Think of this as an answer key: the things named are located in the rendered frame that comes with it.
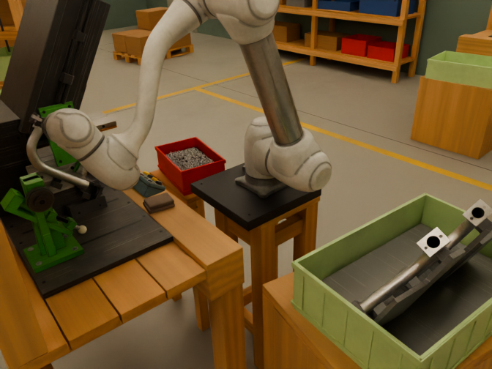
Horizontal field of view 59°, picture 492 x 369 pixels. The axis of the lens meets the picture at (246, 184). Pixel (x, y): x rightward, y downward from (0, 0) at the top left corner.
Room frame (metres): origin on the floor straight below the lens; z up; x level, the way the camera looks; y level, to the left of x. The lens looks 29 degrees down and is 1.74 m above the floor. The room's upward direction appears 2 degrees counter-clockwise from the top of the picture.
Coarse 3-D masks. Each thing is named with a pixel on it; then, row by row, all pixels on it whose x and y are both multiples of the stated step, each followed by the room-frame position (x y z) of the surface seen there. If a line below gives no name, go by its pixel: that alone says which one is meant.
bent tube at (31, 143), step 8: (40, 128) 1.35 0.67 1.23; (32, 136) 1.33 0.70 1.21; (40, 136) 1.35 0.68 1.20; (32, 144) 1.32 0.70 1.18; (32, 152) 1.31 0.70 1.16; (32, 160) 1.30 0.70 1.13; (40, 160) 1.32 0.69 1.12; (40, 168) 1.30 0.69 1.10; (48, 168) 1.32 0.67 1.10; (56, 176) 1.32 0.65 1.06; (64, 176) 1.33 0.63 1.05; (72, 176) 1.35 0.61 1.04; (80, 184) 1.35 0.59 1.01; (88, 184) 1.36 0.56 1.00
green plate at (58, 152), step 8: (56, 104) 1.46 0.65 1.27; (64, 104) 1.47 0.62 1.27; (72, 104) 1.49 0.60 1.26; (40, 112) 1.42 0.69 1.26; (48, 112) 1.43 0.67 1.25; (56, 144) 1.40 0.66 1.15; (56, 152) 1.39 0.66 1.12; (64, 152) 1.41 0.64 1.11; (56, 160) 1.38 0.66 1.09; (64, 160) 1.40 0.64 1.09; (72, 160) 1.41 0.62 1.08
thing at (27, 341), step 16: (0, 224) 0.73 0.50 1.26; (0, 240) 0.73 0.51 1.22; (0, 256) 0.72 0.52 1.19; (0, 272) 0.71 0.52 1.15; (16, 272) 0.73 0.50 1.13; (0, 288) 0.71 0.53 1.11; (16, 288) 0.72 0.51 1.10; (0, 304) 0.70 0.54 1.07; (16, 304) 0.72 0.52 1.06; (0, 320) 0.69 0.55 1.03; (16, 320) 0.71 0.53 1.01; (32, 320) 0.73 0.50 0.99; (0, 336) 0.69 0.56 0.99; (16, 336) 0.70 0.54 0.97; (32, 336) 0.72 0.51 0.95; (16, 352) 0.70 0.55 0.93; (32, 352) 0.72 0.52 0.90
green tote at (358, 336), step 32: (384, 224) 1.16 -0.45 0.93; (416, 224) 1.27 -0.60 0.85; (448, 224) 1.20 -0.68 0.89; (320, 256) 0.99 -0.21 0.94; (352, 256) 1.08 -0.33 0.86; (320, 288) 0.85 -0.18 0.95; (320, 320) 0.85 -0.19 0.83; (352, 320) 0.76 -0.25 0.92; (480, 320) 0.75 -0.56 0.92; (352, 352) 0.75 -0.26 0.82; (384, 352) 0.68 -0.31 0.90; (448, 352) 0.68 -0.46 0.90
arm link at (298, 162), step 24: (216, 0) 1.21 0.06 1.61; (240, 0) 1.15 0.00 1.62; (264, 0) 1.15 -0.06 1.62; (240, 24) 1.18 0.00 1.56; (264, 24) 1.18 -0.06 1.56; (264, 48) 1.23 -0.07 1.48; (264, 72) 1.24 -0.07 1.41; (264, 96) 1.26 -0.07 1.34; (288, 96) 1.28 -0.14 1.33; (288, 120) 1.28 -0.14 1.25; (288, 144) 1.30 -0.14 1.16; (312, 144) 1.31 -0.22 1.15; (288, 168) 1.28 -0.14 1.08; (312, 168) 1.26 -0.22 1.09
